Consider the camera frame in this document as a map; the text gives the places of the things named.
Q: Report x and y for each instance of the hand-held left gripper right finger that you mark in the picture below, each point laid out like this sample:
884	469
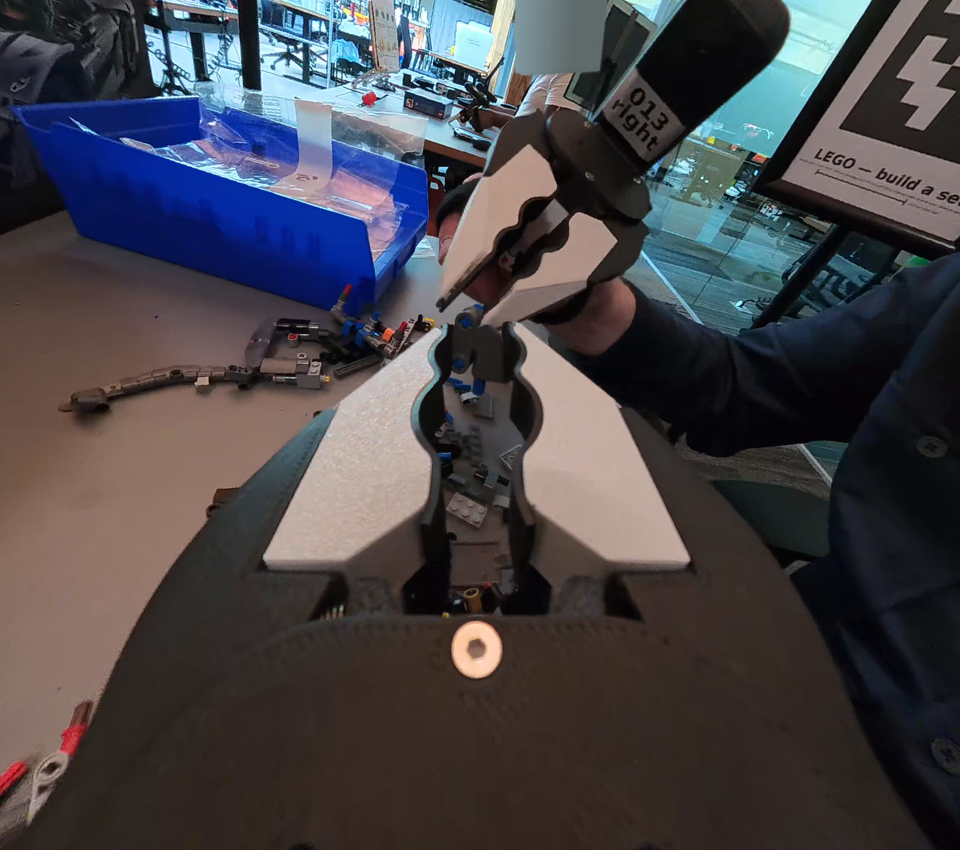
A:
600	490

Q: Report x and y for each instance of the empty clear plastic bags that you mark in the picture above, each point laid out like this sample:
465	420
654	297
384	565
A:
300	153

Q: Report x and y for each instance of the blue bin holding plastic bags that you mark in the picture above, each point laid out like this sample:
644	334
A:
187	213

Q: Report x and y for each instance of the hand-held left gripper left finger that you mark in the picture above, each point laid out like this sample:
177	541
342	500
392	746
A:
352	490

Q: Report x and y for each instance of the lego car chassis assembly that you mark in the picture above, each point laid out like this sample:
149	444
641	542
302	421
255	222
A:
71	737

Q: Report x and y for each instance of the dark grey lego connector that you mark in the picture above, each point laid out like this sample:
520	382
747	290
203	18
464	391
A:
491	355

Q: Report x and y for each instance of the light grey studded lego plate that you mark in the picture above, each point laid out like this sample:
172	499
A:
469	511

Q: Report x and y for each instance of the person's right forearm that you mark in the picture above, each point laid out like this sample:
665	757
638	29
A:
750	370

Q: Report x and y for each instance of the person's torso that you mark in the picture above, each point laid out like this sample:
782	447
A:
900	565

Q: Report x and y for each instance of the person's right hand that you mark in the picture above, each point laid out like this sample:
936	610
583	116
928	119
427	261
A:
600	318

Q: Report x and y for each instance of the black box orange label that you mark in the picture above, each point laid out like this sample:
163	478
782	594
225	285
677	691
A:
427	104

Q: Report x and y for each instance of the black display screen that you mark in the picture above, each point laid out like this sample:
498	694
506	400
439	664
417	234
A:
607	85

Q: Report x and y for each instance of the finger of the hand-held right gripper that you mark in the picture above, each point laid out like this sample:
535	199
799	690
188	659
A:
570	258
502	198

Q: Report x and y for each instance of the framed marker poster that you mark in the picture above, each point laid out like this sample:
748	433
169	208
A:
862	175

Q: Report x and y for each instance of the grey lego cylinder bracket assembly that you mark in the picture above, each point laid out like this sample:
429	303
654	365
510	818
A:
289	366

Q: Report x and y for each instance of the scattered loose lego pieces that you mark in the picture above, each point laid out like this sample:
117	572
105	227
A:
360	363

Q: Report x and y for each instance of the background workbench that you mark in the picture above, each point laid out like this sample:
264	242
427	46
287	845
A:
450	145

